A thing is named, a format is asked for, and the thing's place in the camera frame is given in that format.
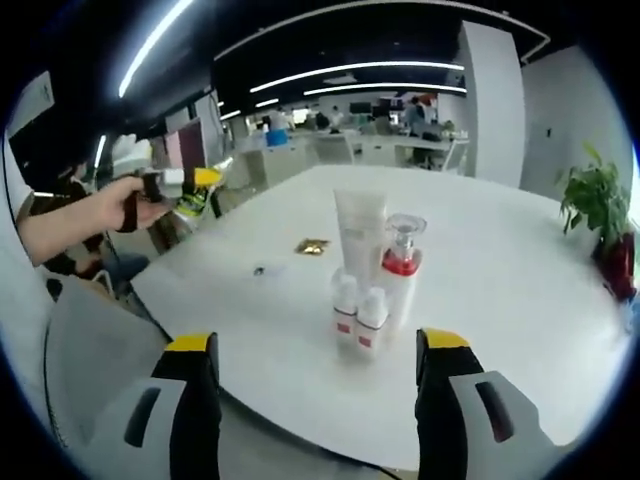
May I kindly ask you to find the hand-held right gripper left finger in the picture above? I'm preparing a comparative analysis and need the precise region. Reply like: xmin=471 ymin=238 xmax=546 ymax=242
xmin=87 ymin=330 xmax=224 ymax=480

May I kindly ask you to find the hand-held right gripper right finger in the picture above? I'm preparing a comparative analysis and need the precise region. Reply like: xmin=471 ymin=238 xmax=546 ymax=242
xmin=414 ymin=327 xmax=557 ymax=480

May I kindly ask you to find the long ceiling light strip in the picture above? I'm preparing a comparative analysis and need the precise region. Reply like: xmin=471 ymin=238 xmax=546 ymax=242
xmin=248 ymin=61 xmax=467 ymax=95
xmin=117 ymin=0 xmax=196 ymax=99
xmin=302 ymin=82 xmax=470 ymax=97

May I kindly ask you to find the small white skincare bottle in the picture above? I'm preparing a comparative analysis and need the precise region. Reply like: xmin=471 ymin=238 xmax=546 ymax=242
xmin=355 ymin=287 xmax=390 ymax=359
xmin=332 ymin=273 xmax=360 ymax=351

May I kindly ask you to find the white skincare tube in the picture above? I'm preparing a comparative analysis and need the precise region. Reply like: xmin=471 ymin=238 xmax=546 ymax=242
xmin=333 ymin=188 xmax=387 ymax=281

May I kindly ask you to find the row of white office desks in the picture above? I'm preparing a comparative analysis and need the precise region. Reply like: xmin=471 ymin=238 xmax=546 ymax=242
xmin=234 ymin=127 xmax=474 ymax=176

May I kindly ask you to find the green potted plant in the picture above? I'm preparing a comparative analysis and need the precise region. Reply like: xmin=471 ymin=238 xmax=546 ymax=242
xmin=557 ymin=142 xmax=634 ymax=246

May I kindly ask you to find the gold foil wrapper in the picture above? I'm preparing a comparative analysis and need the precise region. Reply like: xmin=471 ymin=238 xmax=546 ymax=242
xmin=292 ymin=238 xmax=331 ymax=256

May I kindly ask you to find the dark red bag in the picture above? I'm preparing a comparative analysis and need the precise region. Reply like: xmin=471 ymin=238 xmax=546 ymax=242
xmin=592 ymin=232 xmax=639 ymax=301

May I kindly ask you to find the white skincare pump bottle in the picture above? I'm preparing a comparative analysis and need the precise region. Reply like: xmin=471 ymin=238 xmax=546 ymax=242
xmin=382 ymin=212 xmax=429 ymax=326

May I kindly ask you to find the person's left hand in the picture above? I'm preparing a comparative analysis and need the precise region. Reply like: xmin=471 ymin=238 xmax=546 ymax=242
xmin=96 ymin=174 xmax=172 ymax=233

